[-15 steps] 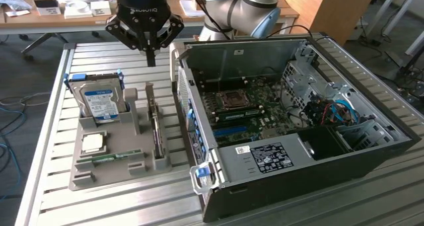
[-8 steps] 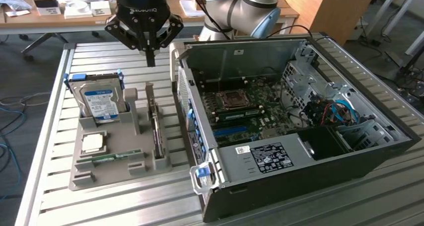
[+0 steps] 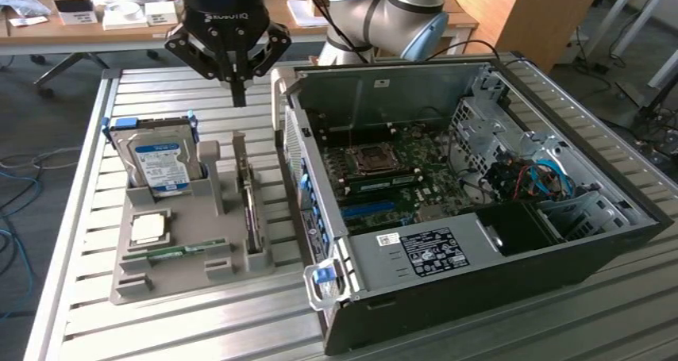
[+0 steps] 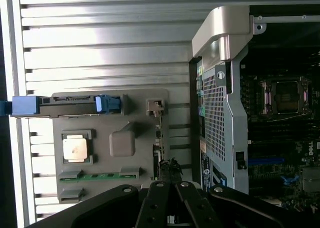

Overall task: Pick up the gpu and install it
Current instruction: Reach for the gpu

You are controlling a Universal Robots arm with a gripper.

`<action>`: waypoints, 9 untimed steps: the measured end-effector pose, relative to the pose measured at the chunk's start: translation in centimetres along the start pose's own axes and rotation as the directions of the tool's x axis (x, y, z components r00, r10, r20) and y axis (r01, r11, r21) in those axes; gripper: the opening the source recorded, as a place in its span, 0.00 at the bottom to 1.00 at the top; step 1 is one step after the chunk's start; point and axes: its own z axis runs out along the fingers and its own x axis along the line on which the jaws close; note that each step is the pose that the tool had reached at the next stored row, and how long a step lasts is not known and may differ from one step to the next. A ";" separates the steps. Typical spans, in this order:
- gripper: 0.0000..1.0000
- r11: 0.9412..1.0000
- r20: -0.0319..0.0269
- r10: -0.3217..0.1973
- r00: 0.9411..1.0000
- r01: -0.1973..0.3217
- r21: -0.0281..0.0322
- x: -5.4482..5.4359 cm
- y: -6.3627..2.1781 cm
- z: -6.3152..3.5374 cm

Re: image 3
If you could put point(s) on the dark desk leg with casters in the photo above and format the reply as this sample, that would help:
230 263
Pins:
63 69

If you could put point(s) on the wooden cabinet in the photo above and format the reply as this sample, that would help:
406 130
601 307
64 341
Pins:
530 20

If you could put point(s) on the silver CPU chip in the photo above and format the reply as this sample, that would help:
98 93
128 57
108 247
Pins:
148 228

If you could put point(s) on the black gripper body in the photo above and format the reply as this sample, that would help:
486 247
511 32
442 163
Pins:
224 4

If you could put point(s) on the black drive power connector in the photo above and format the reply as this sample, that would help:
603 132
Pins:
501 180

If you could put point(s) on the black open PC case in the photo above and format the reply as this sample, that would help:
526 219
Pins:
477 293

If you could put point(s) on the hard disk with blue rails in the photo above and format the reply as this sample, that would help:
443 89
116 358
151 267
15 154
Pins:
159 162

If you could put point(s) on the white paper card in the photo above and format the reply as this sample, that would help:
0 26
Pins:
27 21

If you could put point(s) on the silver chipset heatsink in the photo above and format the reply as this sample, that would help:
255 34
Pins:
430 214

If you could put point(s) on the white table frame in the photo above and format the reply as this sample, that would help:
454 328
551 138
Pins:
638 24

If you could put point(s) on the blue case latch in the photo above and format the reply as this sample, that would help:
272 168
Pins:
323 276

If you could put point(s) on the graphics card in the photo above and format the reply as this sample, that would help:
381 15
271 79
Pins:
252 210

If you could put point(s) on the flat white box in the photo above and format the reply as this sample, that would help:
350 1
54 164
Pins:
124 18

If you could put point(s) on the metal disk bay cage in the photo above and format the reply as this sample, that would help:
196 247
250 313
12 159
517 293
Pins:
487 139

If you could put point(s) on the metal CPU socket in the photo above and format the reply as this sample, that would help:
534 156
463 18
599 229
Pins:
371 158

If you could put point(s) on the small white box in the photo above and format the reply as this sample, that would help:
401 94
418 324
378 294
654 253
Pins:
160 14

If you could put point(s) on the wooden desk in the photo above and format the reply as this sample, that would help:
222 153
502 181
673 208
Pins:
79 35

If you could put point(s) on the white box black top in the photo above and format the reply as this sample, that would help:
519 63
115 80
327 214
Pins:
76 12

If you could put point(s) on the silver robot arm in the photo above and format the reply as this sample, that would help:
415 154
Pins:
371 16

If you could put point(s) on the grey parts rack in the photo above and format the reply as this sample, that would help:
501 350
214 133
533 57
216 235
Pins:
180 273

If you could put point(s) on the green motherboard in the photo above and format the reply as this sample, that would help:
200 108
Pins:
439 186

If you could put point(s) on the grey power supply unit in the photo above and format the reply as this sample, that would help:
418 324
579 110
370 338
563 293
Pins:
381 269

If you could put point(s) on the white paper stack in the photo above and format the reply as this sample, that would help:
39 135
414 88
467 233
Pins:
305 14

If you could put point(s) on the blue expansion slot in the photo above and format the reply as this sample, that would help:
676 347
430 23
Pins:
367 209

